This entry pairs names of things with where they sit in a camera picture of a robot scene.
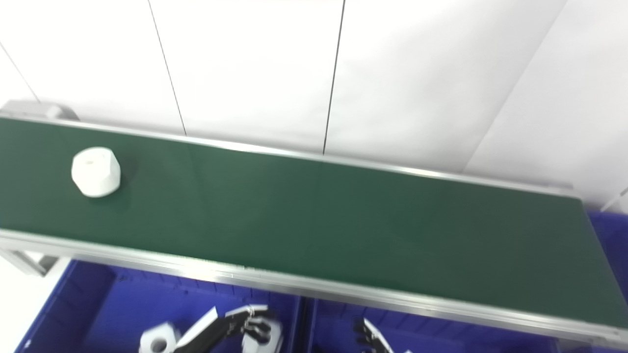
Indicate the white faceted plastic part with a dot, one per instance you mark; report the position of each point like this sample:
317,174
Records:
95,172

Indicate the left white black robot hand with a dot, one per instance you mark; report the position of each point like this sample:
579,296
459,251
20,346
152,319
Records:
221,326

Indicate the green conveyor belt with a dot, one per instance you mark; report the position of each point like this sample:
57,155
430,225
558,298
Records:
343,230

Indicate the blue plastic bin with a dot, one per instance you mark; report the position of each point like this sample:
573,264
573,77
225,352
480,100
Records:
113,309
611,245
441,336

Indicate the white hexagonal part with hole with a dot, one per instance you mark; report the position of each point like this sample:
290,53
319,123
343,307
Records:
158,339

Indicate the grey conveyor end housing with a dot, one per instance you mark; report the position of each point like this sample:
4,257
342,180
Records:
34,109

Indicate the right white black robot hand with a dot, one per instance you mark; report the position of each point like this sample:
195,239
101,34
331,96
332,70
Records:
369,336

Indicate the aluminium conveyor support leg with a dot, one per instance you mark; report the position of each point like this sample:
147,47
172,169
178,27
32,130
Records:
27,261

